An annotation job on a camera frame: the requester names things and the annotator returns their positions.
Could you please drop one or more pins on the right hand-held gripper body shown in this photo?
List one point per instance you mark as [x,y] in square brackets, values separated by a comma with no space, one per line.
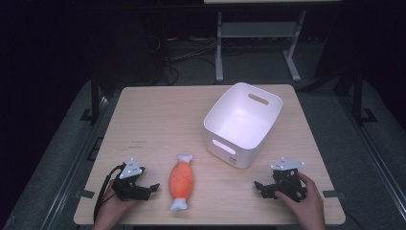
[287,182]

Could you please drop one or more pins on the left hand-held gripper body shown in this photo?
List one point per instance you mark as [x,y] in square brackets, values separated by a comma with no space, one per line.
[129,179]

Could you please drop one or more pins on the person's right hand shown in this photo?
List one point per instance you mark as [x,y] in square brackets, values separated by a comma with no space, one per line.
[308,204]

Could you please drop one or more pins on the person's left hand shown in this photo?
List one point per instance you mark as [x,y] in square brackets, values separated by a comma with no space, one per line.
[111,207]

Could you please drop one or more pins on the orange plush meat toy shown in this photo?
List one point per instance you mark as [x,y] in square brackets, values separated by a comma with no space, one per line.
[181,182]

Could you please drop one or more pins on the white plastic basket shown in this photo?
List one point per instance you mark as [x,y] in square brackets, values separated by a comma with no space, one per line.
[242,124]

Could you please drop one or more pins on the grey metal stand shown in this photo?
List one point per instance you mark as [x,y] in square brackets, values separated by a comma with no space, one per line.
[258,30]

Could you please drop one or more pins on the grey table edge bracket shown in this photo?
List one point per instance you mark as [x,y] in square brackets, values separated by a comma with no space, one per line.
[330,193]
[84,194]

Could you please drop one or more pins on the metal floor rail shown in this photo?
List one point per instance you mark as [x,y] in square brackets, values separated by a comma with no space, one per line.
[75,166]
[373,153]

